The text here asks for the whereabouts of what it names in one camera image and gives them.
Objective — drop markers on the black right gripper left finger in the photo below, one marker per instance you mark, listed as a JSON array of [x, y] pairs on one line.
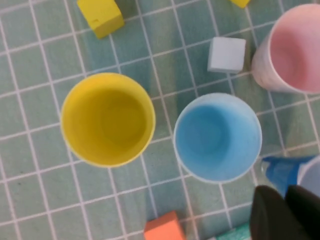
[[270, 217]]

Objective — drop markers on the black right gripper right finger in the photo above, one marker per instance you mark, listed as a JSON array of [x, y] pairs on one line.
[[308, 210]]

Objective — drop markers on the light blue plastic cup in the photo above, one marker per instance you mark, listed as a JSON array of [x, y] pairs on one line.
[[217, 140]]

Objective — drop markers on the pink plastic cup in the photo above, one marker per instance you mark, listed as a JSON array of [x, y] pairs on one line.
[[292, 50]]

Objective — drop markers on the yellow plastic cup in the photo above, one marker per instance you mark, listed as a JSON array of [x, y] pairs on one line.
[[107, 120]]

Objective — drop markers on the green white glue stick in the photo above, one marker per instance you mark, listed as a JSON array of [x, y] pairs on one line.
[[237, 233]]

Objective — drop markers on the blue paper cone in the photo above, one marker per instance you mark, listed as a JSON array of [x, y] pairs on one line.
[[280, 170]]

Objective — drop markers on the orange foam cube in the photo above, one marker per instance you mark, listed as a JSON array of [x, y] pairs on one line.
[[163, 228]]

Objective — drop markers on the white foam cube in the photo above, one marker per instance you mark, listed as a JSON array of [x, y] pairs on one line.
[[226, 55]]

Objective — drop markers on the yellow foam cube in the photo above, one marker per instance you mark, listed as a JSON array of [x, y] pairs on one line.
[[100, 17], [239, 2]]

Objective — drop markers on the green white-grid tablecloth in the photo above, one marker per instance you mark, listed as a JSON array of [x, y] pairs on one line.
[[37, 200]]

